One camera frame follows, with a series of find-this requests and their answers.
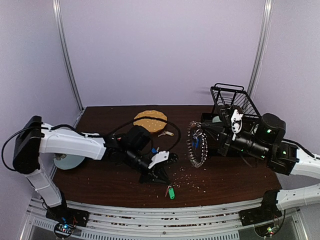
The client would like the large ring of keyrings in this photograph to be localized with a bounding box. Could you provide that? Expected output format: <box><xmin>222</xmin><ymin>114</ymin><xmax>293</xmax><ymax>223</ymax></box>
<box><xmin>186</xmin><ymin>120</ymin><xmax>209</xmax><ymax>169</ymax></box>

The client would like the left aluminium corner post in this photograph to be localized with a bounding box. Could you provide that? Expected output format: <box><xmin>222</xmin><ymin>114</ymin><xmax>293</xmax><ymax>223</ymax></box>
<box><xmin>52</xmin><ymin>0</ymin><xmax>85</xmax><ymax>112</ymax></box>

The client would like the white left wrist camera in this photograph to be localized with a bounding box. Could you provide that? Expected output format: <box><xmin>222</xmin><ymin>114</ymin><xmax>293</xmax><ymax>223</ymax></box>
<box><xmin>148</xmin><ymin>150</ymin><xmax>170</xmax><ymax>169</ymax></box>

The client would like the yellow dotted plate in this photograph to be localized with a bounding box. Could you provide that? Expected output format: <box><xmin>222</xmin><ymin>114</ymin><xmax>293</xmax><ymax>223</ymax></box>
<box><xmin>133</xmin><ymin>110</ymin><xmax>168</xmax><ymax>134</ymax></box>

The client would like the black wire dish rack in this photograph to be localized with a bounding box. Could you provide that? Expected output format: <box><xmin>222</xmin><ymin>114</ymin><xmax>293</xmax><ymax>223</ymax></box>
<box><xmin>200</xmin><ymin>83</ymin><xmax>261</xmax><ymax>131</ymax></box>

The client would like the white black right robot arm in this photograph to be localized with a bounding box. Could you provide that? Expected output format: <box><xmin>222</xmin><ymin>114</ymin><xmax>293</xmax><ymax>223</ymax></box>
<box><xmin>200</xmin><ymin>104</ymin><xmax>320</xmax><ymax>179</ymax></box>

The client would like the key with yellow tag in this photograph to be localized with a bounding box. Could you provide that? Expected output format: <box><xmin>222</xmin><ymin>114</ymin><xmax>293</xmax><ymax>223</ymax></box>
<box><xmin>158</xmin><ymin>131</ymin><xmax>175</xmax><ymax>137</ymax></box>

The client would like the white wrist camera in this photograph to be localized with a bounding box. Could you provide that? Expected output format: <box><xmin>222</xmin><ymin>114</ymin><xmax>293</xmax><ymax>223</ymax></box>
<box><xmin>148</xmin><ymin>150</ymin><xmax>170</xmax><ymax>169</ymax></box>
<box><xmin>230</xmin><ymin>109</ymin><xmax>244</xmax><ymax>134</ymax></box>

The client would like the aluminium corner post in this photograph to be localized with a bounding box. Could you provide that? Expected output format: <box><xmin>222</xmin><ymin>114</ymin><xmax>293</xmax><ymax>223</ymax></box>
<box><xmin>52</xmin><ymin>0</ymin><xmax>85</xmax><ymax>112</ymax></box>
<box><xmin>247</xmin><ymin>0</ymin><xmax>274</xmax><ymax>99</ymax></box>

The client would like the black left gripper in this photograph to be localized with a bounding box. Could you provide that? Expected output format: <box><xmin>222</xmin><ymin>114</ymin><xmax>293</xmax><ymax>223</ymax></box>
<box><xmin>124</xmin><ymin>147</ymin><xmax>171</xmax><ymax>185</ymax></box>

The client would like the blue tag key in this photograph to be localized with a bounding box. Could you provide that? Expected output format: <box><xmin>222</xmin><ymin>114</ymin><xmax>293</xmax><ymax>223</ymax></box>
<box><xmin>191</xmin><ymin>133</ymin><xmax>200</xmax><ymax>149</ymax></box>

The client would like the light blue plate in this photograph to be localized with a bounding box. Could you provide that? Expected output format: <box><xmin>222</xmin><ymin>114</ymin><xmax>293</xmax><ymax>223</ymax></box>
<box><xmin>53</xmin><ymin>153</ymin><xmax>85</xmax><ymax>170</ymax></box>

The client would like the key with light-blue tag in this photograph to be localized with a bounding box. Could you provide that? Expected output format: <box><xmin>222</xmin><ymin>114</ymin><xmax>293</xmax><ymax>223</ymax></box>
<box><xmin>151</xmin><ymin>147</ymin><xmax>160</xmax><ymax>154</ymax></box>

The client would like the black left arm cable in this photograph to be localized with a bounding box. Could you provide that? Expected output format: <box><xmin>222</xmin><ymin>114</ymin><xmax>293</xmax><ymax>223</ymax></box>
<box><xmin>1</xmin><ymin>117</ymin><xmax>182</xmax><ymax>173</ymax></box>

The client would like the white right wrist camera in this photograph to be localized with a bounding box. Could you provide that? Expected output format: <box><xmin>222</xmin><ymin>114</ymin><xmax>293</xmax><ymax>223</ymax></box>
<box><xmin>230</xmin><ymin>109</ymin><xmax>244</xmax><ymax>134</ymax></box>

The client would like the aluminium front rail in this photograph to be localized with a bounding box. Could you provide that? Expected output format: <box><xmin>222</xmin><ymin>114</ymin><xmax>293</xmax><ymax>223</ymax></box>
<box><xmin>24</xmin><ymin>196</ymin><xmax>301</xmax><ymax>240</ymax></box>

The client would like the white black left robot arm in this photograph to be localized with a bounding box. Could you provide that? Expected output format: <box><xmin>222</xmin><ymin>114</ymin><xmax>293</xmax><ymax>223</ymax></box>
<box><xmin>12</xmin><ymin>115</ymin><xmax>178</xmax><ymax>222</ymax></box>

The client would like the right aluminium corner post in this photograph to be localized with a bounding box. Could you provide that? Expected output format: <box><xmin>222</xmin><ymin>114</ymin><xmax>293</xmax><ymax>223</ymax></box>
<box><xmin>247</xmin><ymin>0</ymin><xmax>274</xmax><ymax>99</ymax></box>

